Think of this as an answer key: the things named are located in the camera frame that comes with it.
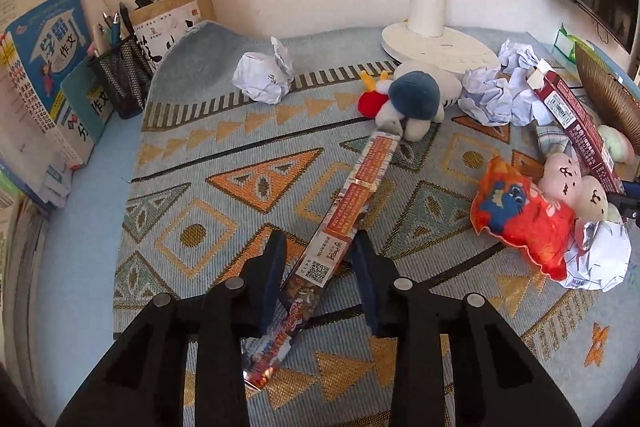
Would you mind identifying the green white pink popsicle plush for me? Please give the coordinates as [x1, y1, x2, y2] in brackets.
[597, 124, 636, 165]

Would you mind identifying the bunch of pens and pencils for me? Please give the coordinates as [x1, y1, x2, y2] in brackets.
[87, 0, 138, 58]

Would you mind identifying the long dark red box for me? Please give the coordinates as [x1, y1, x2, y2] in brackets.
[525, 59, 627, 195]

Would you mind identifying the patterned woven mat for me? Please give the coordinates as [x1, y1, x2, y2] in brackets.
[112, 21, 640, 427]

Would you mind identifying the black mesh pen holder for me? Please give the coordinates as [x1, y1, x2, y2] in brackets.
[89, 34, 153, 120]

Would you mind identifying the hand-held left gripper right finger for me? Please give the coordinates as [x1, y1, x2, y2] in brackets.
[348, 229, 583, 427]

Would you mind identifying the brown cardboard box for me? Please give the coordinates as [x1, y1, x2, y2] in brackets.
[129, 0, 217, 72]

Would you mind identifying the teal cover book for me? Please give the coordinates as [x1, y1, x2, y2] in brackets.
[60, 57, 116, 142]

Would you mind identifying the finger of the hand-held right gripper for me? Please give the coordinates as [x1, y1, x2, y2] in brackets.
[605, 179, 640, 222]

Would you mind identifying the stack of flat books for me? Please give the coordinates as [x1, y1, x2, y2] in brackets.
[0, 172, 51, 358]

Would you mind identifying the green tissue pack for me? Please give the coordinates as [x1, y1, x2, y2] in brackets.
[552, 23, 593, 65]

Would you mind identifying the red orange snack bag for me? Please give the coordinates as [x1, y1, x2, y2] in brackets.
[470, 155, 577, 282]

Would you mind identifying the long printed snack box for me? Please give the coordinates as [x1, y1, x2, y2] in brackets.
[241, 131, 403, 392]

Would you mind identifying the blue cover book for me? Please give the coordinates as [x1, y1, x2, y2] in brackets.
[5, 0, 96, 168]

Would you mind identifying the grey plaid cloth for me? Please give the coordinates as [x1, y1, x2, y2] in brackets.
[536, 123, 573, 158]

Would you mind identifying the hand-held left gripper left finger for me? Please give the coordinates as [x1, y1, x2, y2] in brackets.
[56, 229, 288, 427]

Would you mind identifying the blue white red plush toy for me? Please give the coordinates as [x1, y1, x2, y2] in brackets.
[357, 61, 463, 142]

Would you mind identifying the pink dumpling plush toy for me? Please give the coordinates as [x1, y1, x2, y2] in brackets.
[540, 152, 626, 225]

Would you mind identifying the brown ribbed basket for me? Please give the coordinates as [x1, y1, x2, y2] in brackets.
[574, 42, 640, 142]

